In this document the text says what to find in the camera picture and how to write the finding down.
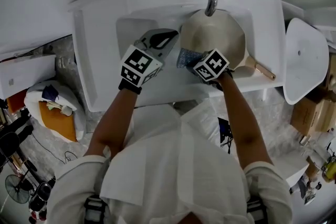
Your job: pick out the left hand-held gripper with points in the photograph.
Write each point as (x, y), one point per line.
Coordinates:
(136, 65)

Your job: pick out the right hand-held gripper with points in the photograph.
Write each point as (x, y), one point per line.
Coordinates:
(212, 65)

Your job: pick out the grey scrubbing sponge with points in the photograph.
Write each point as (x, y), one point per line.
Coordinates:
(186, 59)

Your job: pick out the person's right forearm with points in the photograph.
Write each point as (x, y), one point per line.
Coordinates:
(241, 118)

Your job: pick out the person's left forearm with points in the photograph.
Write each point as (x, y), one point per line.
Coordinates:
(113, 123)

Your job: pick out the black wristband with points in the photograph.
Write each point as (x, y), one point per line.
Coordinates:
(130, 87)

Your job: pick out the white sink vanity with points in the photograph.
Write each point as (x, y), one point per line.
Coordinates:
(97, 47)

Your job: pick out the black device with blue screen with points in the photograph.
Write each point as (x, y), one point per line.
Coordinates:
(223, 128)

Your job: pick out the navy blue cloth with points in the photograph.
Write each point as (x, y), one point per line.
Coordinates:
(50, 92)

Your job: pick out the white loose ceramic basin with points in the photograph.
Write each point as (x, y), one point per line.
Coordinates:
(304, 68)

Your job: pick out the orange board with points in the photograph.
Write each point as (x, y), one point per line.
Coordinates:
(59, 124)

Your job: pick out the large cardboard box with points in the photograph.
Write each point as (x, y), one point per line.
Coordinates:
(304, 116)

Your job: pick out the person's white shirt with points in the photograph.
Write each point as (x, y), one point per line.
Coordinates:
(170, 165)

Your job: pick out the white sack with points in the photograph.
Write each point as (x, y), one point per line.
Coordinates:
(31, 98)

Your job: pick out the long white box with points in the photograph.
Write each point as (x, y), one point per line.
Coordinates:
(26, 76)

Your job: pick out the small brown box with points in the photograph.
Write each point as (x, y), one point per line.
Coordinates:
(332, 70)

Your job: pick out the white ceramic fixture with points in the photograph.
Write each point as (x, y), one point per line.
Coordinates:
(323, 15)

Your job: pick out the white cabinet panel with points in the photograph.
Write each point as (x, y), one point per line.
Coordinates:
(291, 170)

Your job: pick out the black swivel chair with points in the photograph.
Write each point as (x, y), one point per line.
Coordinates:
(9, 147)

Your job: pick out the yellow green tool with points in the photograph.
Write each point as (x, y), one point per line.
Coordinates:
(329, 170)

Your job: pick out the black and silver appliance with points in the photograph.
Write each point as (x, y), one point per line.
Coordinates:
(40, 199)

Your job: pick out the black floor fan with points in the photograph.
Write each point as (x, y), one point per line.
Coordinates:
(17, 189)

